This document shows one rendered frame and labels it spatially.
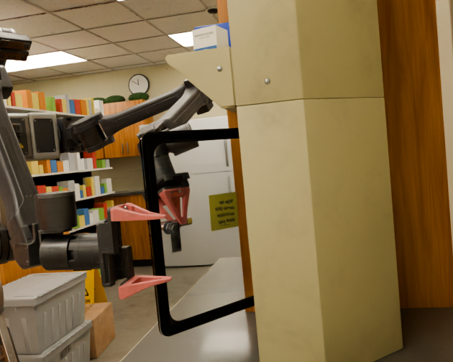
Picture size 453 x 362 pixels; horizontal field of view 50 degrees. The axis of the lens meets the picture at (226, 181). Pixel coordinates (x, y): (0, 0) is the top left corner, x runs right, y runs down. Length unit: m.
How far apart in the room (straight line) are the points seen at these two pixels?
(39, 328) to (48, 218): 2.22
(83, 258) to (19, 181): 0.21
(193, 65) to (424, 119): 0.58
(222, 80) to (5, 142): 0.41
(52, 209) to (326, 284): 0.46
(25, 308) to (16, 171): 2.08
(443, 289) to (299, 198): 0.54
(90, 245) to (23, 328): 2.26
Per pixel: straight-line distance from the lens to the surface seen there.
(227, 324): 1.18
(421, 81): 1.19
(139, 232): 6.36
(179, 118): 1.25
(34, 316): 2.96
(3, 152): 0.95
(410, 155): 1.18
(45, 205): 0.81
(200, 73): 0.83
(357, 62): 0.90
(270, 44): 0.82
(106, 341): 3.87
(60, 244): 0.81
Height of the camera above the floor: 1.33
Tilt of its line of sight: 3 degrees down
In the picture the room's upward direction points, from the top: 5 degrees counter-clockwise
